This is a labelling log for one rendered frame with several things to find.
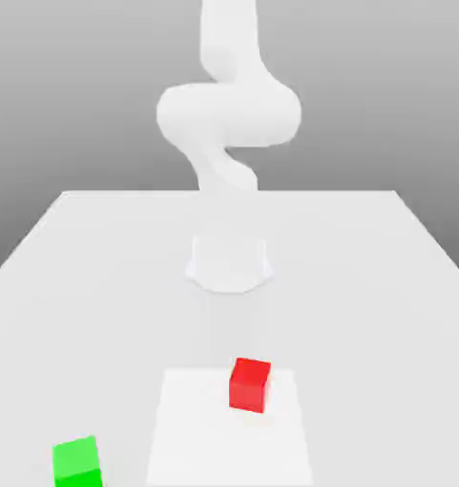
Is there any small red cube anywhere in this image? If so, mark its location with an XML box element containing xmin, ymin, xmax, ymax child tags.
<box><xmin>228</xmin><ymin>356</ymin><xmax>273</xmax><ymax>415</ymax></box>

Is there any small green cube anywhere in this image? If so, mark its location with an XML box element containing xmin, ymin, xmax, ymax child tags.
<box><xmin>51</xmin><ymin>435</ymin><xmax>104</xmax><ymax>487</ymax></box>

